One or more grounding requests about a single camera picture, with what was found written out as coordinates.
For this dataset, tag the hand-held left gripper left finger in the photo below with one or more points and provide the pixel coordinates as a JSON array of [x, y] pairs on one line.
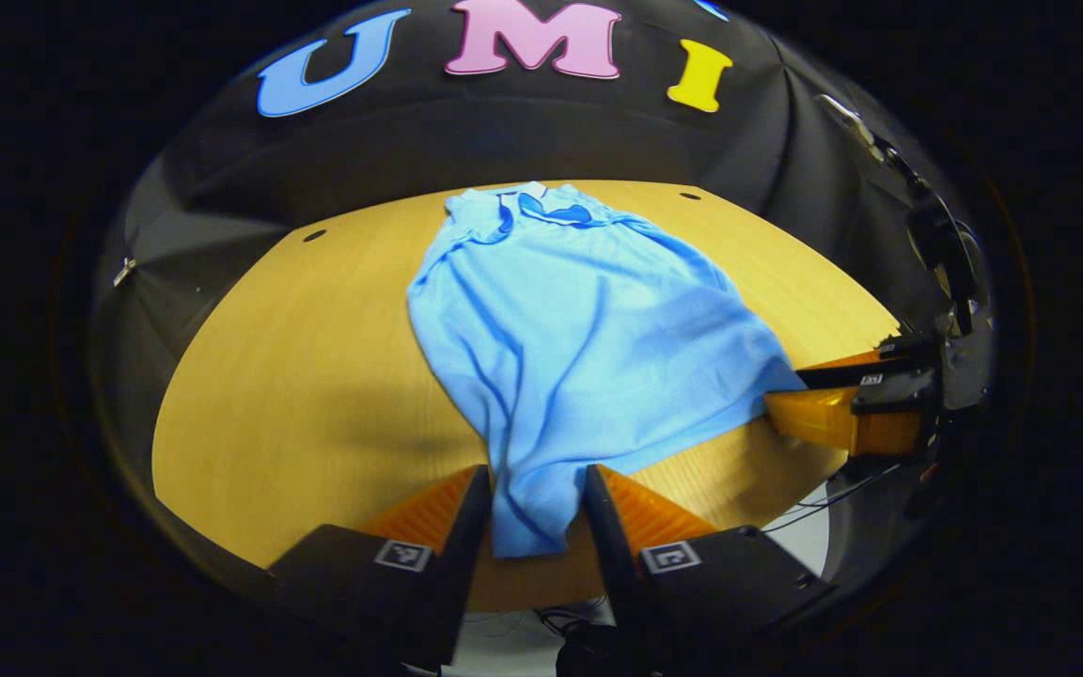
[[462, 555]]

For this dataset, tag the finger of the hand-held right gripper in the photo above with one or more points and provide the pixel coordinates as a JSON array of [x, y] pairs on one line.
[[833, 374], [889, 393]]

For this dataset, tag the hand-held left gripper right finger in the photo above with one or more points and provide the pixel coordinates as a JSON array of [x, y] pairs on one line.
[[609, 555]]

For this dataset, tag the light blue T-shirt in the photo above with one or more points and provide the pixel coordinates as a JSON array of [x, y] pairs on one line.
[[579, 338]]

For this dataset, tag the black backdrop cloth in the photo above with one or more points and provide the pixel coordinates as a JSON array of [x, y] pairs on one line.
[[504, 132]]

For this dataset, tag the silver cloth clip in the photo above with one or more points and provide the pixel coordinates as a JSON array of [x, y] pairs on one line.
[[124, 272]]

